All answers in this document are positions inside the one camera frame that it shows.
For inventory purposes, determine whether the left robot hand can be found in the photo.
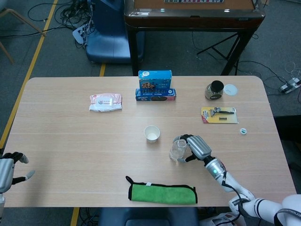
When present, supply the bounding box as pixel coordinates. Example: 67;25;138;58
0;152;36;193

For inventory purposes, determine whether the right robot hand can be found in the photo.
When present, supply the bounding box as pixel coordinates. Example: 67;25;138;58
173;134;212;164

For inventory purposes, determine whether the clear plastic bottle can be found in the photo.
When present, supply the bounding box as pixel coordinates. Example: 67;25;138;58
169;138;188;163

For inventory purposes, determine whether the white paper cup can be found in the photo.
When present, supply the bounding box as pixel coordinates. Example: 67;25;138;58
143;125;161;144

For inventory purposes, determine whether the yellow razor blister pack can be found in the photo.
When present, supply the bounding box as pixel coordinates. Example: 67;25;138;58
201;106;239;124

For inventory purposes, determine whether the glass jar black lid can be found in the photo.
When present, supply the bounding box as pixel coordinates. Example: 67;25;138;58
205;80;224;101

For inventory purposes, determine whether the green microfiber cloth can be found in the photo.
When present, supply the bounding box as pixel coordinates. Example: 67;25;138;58
125;175;198;204

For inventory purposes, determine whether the white round disc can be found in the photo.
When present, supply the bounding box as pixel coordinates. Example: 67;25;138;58
223;84;238;96

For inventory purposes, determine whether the dark blue Oreo box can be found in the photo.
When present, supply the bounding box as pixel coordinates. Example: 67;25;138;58
135;88;177;102

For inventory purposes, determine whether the white printed packaging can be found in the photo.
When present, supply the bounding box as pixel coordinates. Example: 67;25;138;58
199;210;245;226

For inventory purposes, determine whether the light blue cookie box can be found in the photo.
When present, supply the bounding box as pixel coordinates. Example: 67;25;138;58
138;70;173;90

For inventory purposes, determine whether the pink wet wipes pack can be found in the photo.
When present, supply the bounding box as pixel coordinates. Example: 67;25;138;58
88;93;123;112

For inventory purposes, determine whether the grey power strip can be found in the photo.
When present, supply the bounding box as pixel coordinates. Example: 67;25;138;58
279;79;301;94

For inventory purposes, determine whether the brown mahjong table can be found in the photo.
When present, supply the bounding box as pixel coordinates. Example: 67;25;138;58
124;0;263;76

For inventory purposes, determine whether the face-up mahjong tile row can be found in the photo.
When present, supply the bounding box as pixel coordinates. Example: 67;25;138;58
164;0;224;4

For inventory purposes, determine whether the chair with wooden legs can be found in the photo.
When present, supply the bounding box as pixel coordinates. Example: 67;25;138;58
0;8;47;64

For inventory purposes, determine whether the white power strip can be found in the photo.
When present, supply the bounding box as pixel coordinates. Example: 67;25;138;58
72;24;91;44

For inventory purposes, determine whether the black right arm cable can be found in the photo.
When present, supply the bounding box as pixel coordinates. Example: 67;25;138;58
222;171;253;226

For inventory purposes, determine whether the white cable bundle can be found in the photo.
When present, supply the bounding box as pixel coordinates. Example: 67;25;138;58
285;61;301;78

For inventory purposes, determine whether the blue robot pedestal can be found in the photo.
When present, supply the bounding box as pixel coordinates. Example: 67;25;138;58
85;0;144;64

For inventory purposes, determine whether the black cable bundle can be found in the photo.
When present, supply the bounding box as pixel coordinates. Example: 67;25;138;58
27;0;95;31

